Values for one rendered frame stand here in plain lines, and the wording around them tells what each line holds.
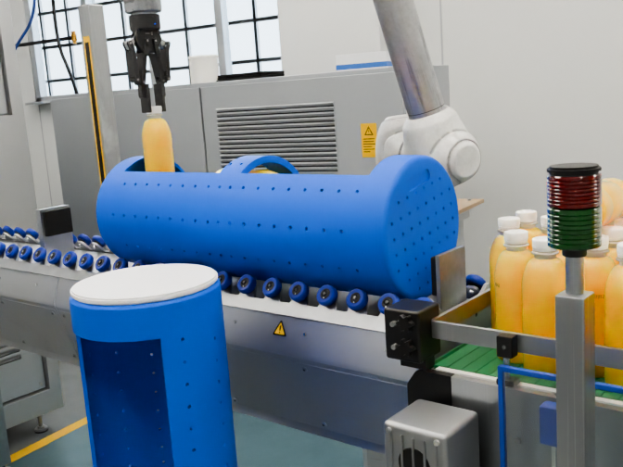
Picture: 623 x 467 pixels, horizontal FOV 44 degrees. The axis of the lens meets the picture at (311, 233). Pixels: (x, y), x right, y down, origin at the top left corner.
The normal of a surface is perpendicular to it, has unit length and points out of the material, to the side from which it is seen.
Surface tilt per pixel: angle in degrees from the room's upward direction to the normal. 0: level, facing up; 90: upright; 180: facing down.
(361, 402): 110
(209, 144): 90
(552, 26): 90
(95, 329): 90
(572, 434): 90
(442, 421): 0
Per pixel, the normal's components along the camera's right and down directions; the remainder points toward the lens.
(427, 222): 0.77, 0.06
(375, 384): -0.57, 0.51
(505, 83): -0.52, 0.19
